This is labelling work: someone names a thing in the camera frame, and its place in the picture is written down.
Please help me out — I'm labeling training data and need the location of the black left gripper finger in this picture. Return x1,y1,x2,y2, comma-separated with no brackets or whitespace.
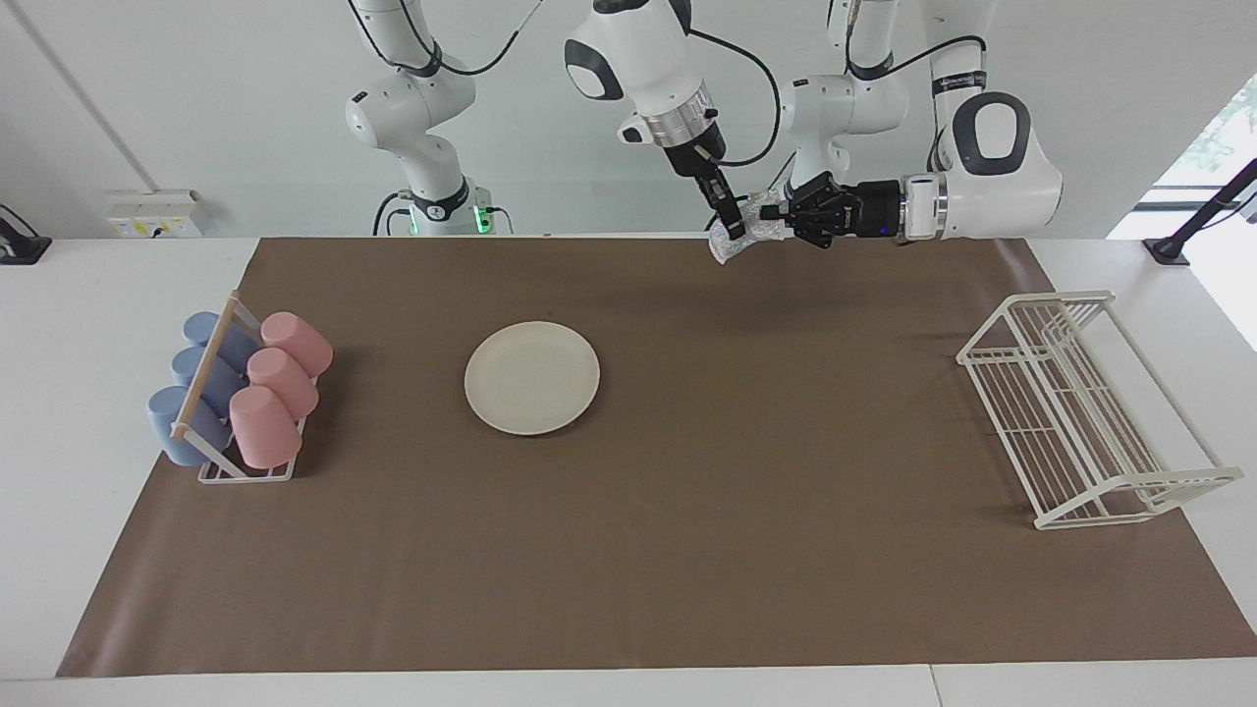
761,171,838,215
764,210,838,252

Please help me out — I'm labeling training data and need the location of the white wire dish rack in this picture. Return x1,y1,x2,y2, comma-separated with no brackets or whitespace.
956,290,1244,531

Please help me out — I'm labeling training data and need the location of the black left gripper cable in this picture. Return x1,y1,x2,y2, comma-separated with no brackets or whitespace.
845,35,987,82

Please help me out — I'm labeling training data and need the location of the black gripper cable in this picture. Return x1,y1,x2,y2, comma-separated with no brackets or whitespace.
845,35,987,82
687,27,783,168

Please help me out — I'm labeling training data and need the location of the cream round plate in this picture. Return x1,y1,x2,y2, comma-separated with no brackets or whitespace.
464,320,601,437

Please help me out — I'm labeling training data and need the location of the clear crinkled plastic bag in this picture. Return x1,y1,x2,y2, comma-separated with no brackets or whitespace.
707,190,789,268

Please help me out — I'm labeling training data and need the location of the black desk mount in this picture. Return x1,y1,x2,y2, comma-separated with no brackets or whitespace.
0,203,52,266

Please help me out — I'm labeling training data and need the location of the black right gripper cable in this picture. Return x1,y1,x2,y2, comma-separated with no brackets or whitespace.
687,27,783,168

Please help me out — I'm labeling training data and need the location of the wire cup rack wooden bar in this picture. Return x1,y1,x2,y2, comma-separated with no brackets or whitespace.
170,291,307,484

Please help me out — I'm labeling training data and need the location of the white power strip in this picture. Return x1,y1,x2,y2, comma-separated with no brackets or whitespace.
106,190,204,240

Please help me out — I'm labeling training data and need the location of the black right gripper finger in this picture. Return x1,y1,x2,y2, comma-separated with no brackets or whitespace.
699,173,739,244
713,169,749,242

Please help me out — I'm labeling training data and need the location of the bright window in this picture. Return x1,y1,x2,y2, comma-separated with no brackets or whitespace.
1149,77,1257,212

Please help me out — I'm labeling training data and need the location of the black clamp stand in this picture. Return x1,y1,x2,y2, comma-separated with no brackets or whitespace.
1142,157,1257,266

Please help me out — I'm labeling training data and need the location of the pink plastic cup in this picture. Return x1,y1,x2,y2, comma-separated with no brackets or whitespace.
229,385,303,469
246,348,320,420
260,311,334,379

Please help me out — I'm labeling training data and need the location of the brown table mat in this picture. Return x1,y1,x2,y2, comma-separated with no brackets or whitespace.
56,236,1257,679

